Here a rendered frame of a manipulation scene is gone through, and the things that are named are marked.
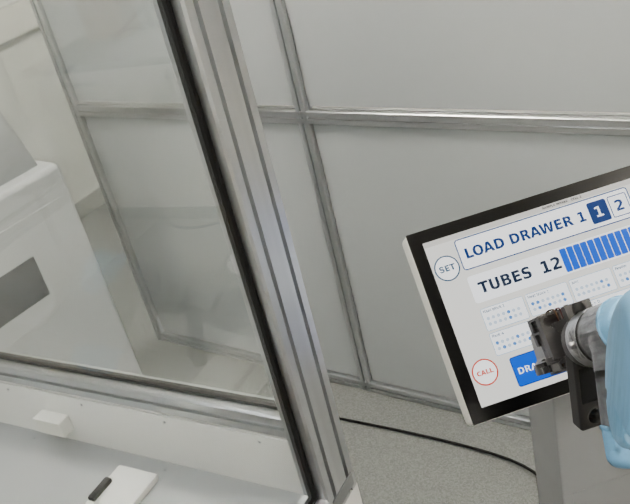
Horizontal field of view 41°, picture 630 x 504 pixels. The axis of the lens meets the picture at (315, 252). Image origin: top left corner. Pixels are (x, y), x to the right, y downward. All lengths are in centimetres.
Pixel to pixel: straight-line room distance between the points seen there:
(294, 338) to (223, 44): 38
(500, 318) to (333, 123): 118
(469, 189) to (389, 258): 40
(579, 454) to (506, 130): 87
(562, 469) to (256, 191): 89
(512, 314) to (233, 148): 59
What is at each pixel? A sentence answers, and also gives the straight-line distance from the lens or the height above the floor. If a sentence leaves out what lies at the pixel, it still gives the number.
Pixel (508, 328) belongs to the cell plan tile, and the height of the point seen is 105.
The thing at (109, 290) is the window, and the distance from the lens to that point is 81.
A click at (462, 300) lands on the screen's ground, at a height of 110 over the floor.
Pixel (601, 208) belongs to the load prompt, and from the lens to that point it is 142.
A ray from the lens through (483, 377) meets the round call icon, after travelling 132.
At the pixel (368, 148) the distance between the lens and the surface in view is 238.
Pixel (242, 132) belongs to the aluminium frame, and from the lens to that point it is 94.
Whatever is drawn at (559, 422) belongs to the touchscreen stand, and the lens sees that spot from 155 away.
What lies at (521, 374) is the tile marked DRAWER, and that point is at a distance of 133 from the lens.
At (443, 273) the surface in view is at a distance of 133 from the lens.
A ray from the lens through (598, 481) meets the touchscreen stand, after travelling 169.
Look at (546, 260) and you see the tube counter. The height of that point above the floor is 112.
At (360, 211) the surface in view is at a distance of 250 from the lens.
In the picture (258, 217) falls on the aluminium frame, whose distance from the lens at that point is 97.
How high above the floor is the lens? 184
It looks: 29 degrees down
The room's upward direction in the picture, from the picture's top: 14 degrees counter-clockwise
